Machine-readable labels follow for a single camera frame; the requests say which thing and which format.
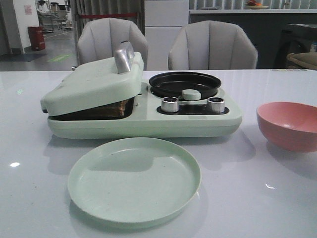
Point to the red trash bin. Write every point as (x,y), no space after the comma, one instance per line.
(36,38)

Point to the beige upholstered chair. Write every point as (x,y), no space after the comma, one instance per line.
(209,45)
(101,37)

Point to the mint green sandwich maker lid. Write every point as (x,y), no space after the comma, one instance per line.
(97,83)

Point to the left beige upholstered chair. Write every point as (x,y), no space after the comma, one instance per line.
(101,37)

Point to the right beige upholstered chair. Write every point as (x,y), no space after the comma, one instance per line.
(209,45)

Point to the pink plastic bowl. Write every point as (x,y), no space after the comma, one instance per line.
(291,126)

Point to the white bread slice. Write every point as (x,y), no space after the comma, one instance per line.
(117,110)

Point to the mint green round plate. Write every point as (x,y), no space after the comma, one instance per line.
(134,182)

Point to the dark grey counter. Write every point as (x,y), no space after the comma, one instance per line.
(274,32)

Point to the white cabinet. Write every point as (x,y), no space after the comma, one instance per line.
(163,21)

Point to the right silver control knob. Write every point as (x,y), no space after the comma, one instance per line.
(215,105)

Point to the tan cushioned seat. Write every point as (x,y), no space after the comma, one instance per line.
(302,60)

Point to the mint green breakfast maker base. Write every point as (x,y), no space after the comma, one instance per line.
(146,121)

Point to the plate of fruit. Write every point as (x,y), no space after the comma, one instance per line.
(253,4)

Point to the left silver control knob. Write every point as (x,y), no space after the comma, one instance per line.
(170,104)

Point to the black round frying pan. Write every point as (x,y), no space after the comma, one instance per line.
(173,83)

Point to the red barrier belt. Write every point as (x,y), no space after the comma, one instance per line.
(100,16)

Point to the silver control knob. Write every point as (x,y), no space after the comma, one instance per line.
(170,104)
(215,105)

